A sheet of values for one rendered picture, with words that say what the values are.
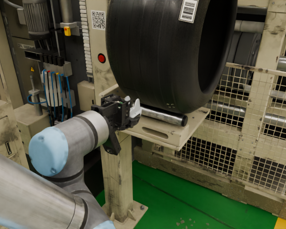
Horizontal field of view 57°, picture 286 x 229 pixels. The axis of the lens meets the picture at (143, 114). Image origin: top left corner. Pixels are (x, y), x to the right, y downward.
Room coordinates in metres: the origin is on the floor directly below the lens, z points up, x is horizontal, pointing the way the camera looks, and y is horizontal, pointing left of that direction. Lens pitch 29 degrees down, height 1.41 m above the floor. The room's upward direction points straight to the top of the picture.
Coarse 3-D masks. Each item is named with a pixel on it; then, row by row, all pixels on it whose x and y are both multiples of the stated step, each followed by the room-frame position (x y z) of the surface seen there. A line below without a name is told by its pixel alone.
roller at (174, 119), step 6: (144, 108) 0.94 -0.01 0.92; (150, 108) 0.93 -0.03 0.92; (156, 108) 0.92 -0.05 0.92; (144, 114) 0.93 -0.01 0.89; (150, 114) 0.91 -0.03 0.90; (156, 114) 0.90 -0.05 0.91; (162, 114) 0.89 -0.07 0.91; (168, 114) 0.88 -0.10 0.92; (174, 114) 0.88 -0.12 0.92; (180, 114) 0.87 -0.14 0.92; (162, 120) 0.90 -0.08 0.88; (168, 120) 0.87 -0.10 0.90; (174, 120) 0.86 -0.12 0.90; (180, 120) 0.85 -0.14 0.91; (186, 120) 0.86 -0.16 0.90
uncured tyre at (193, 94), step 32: (128, 0) 0.83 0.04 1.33; (160, 0) 0.78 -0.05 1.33; (224, 0) 1.22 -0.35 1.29; (128, 32) 0.80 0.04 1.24; (160, 32) 0.75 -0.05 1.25; (192, 32) 0.75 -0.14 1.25; (224, 32) 1.21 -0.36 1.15; (128, 64) 0.80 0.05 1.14; (160, 64) 0.74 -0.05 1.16; (192, 64) 0.76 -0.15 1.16; (224, 64) 1.09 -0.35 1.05; (160, 96) 0.78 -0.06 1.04; (192, 96) 0.79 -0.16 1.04
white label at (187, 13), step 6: (186, 0) 0.76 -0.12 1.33; (192, 0) 0.76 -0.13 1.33; (186, 6) 0.75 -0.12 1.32; (192, 6) 0.75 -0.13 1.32; (180, 12) 0.75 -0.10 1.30; (186, 12) 0.75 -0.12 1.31; (192, 12) 0.75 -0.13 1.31; (180, 18) 0.74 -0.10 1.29; (186, 18) 0.74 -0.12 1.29; (192, 18) 0.74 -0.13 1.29
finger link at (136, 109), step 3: (138, 99) 0.70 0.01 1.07; (135, 102) 0.68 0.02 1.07; (138, 102) 0.70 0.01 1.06; (135, 105) 0.68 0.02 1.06; (138, 105) 0.70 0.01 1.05; (132, 108) 0.67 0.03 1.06; (135, 108) 0.68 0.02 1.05; (138, 108) 0.70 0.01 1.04; (141, 108) 0.73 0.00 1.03; (132, 111) 0.66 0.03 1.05; (135, 111) 0.68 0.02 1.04; (138, 111) 0.69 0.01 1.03; (141, 111) 0.71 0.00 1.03; (129, 114) 0.65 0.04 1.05; (132, 114) 0.66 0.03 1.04; (135, 114) 0.67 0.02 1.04; (132, 117) 0.65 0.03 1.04
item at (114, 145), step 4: (112, 128) 0.58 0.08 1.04; (112, 132) 0.58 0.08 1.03; (108, 136) 0.57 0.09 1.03; (112, 136) 0.58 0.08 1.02; (116, 136) 0.60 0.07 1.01; (108, 140) 0.58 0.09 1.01; (112, 140) 0.58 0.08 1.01; (116, 140) 0.60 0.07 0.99; (104, 144) 0.61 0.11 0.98; (108, 144) 0.59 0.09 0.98; (112, 144) 0.59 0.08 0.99; (116, 144) 0.60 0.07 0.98; (104, 148) 0.62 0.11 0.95; (108, 148) 0.60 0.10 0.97; (112, 148) 0.59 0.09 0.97; (116, 148) 0.60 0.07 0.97; (120, 148) 0.62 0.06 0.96; (108, 152) 0.60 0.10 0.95; (112, 152) 0.60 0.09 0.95; (116, 152) 0.60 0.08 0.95
